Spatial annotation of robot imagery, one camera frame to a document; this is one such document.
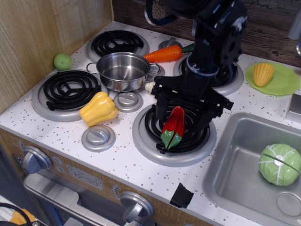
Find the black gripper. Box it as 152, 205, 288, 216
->
152, 60, 234, 132

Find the red toy pepper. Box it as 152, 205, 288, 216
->
160, 106, 185, 150

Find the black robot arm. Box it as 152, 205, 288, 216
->
145, 0, 247, 131

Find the yellow toy bell pepper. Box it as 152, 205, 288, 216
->
79, 91, 118, 127

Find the front right black burner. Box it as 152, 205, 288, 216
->
132, 104, 217, 167

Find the white toy bottle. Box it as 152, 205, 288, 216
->
145, 81, 162, 93

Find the silver stovetop knob behind pot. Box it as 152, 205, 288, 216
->
146, 63, 165, 82

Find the orange toy carrot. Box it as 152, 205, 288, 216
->
143, 43, 195, 63

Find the silver stovetop knob middle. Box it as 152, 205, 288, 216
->
113, 91, 143, 113

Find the silver stovetop knob back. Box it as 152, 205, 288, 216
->
158, 37, 182, 49

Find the yellow toy corn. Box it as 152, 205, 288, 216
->
253, 63, 274, 87

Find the grey toy sink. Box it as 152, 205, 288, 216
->
203, 113, 301, 226

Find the black tape piece front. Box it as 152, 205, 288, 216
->
170, 183, 194, 209

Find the silver stovetop knob front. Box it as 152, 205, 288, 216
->
81, 125, 116, 152

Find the hanging silver strainer ladle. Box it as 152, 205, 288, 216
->
144, 0, 168, 26

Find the green plastic plate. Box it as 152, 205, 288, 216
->
245, 62, 300, 96

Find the green toy cabbage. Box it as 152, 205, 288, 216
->
258, 144, 301, 186

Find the right silver oven dial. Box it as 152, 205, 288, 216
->
120, 191, 154, 224

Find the silver oven dial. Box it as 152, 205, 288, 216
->
120, 191, 154, 224
23, 145, 53, 174

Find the front left black burner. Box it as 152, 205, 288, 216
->
32, 70, 108, 122

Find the green toy apple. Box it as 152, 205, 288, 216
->
53, 53, 73, 71

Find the silver faucet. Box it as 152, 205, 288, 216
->
287, 8, 301, 56

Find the left silver oven dial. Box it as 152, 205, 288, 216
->
23, 145, 53, 174

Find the yellow object bottom left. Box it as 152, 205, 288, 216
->
10, 209, 36, 225

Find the steel pot with handles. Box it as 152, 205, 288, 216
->
86, 52, 150, 92

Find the silver oven door handle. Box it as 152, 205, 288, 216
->
24, 174, 129, 226

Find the black cable bottom left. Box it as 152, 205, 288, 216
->
0, 202, 32, 224

